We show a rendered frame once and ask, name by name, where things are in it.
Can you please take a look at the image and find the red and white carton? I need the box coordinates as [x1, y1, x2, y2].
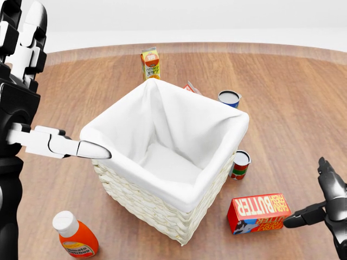
[183, 80, 203, 96]

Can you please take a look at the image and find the orange ketchup bottle white cap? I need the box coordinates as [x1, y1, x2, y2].
[52, 210, 99, 259]

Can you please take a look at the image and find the red and green tin can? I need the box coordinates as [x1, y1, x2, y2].
[229, 150, 252, 181]

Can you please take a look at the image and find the white wicker basket with liner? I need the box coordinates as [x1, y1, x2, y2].
[79, 77, 250, 246]

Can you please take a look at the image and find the orange juice carton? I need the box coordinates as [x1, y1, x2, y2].
[140, 47, 161, 82]

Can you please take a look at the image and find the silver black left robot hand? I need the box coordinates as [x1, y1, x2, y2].
[0, 0, 112, 161]

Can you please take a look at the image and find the red butter box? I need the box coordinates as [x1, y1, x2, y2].
[227, 193, 292, 236]

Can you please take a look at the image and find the blue tin can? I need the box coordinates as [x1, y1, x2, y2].
[217, 90, 242, 109]

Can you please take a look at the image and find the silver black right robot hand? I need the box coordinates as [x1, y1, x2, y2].
[282, 157, 347, 260]

